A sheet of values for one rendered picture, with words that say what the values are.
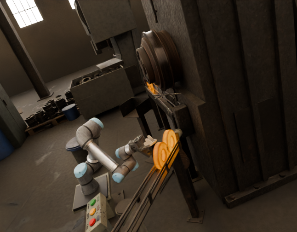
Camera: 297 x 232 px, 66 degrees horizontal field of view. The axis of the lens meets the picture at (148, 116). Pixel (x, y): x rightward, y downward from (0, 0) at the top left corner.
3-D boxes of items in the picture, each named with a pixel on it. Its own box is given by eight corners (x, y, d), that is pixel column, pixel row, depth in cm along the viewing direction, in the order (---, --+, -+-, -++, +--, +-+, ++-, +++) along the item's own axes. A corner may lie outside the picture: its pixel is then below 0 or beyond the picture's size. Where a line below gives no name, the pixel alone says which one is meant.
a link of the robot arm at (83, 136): (69, 131, 155) (123, 180, 150) (81, 123, 162) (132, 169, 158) (66, 140, 163) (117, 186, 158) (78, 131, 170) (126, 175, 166)
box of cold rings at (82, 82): (129, 93, 509) (116, 59, 478) (138, 103, 434) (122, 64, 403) (86, 111, 496) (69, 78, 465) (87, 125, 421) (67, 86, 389)
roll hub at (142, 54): (150, 78, 192) (139, 45, 180) (158, 85, 166) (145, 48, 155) (144, 80, 191) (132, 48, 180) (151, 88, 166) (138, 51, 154)
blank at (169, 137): (173, 125, 148) (168, 125, 150) (165, 136, 136) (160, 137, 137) (178, 146, 153) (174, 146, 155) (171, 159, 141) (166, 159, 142)
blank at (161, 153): (165, 137, 136) (160, 137, 137) (155, 150, 123) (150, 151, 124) (171, 159, 140) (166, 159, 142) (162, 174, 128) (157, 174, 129)
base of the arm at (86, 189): (81, 197, 187) (76, 188, 183) (82, 185, 201) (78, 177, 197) (98, 190, 188) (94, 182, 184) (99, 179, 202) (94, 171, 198)
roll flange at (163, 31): (172, 77, 205) (156, 24, 187) (191, 90, 162) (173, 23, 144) (162, 81, 205) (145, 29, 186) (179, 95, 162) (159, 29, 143)
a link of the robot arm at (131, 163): (126, 175, 166) (117, 164, 164) (134, 165, 174) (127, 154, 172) (133, 174, 160) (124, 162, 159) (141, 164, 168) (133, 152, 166)
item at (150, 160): (152, 150, 275) (132, 97, 246) (169, 154, 256) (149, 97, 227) (141, 160, 263) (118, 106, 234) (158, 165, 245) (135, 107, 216)
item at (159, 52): (162, 81, 205) (145, 29, 186) (179, 95, 162) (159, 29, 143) (155, 84, 204) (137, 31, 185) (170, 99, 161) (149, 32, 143)
